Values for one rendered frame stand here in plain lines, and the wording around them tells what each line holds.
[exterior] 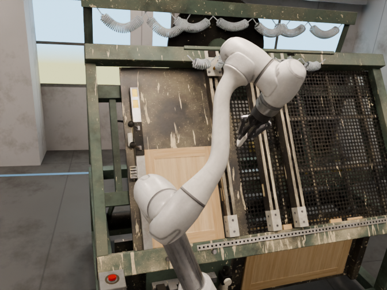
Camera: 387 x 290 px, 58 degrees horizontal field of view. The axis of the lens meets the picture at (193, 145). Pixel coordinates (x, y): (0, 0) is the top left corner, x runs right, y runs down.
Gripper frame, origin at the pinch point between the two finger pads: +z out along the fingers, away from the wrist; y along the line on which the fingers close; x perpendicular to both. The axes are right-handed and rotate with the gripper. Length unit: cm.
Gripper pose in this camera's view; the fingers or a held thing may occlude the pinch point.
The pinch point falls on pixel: (241, 139)
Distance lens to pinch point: 143.2
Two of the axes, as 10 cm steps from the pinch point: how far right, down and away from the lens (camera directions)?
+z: -3.1, 5.4, 7.8
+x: -0.3, 8.2, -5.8
